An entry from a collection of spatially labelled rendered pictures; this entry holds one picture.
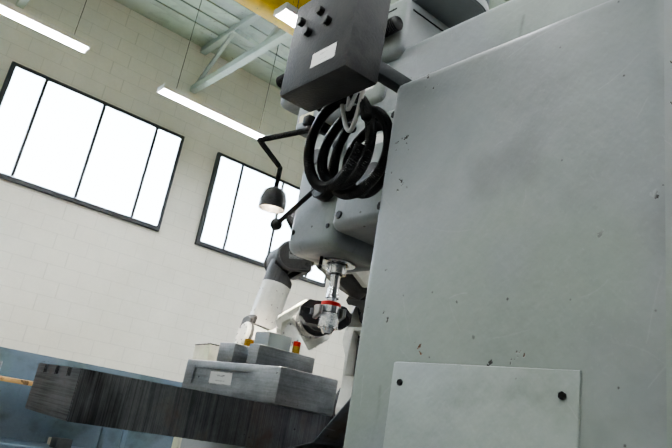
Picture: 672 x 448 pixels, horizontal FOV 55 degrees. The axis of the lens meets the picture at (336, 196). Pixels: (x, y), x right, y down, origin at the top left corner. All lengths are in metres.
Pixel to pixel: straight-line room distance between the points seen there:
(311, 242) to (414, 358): 0.58
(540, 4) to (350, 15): 0.34
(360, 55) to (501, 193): 0.37
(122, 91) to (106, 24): 0.99
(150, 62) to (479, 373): 9.51
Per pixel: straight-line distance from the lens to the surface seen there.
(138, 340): 9.42
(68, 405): 1.13
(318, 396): 1.32
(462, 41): 1.35
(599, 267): 0.83
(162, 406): 1.18
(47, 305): 9.02
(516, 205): 0.92
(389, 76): 1.31
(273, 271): 1.99
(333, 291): 1.51
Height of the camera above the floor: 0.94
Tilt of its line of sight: 20 degrees up
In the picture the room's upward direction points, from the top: 10 degrees clockwise
